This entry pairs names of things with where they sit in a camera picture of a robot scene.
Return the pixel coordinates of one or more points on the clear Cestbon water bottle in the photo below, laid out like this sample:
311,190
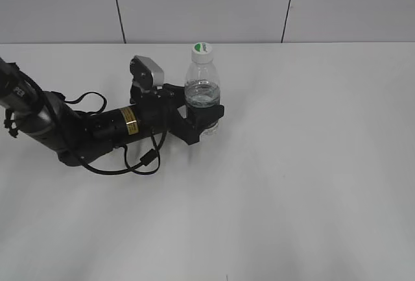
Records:
202,85

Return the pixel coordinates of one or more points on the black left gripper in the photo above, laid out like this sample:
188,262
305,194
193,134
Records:
159,108

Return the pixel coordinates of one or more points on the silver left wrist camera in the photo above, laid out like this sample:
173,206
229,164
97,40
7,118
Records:
146,73

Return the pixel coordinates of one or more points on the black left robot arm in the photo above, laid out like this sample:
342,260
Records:
79,138

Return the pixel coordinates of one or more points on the white green bottle cap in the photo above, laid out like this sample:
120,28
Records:
202,53

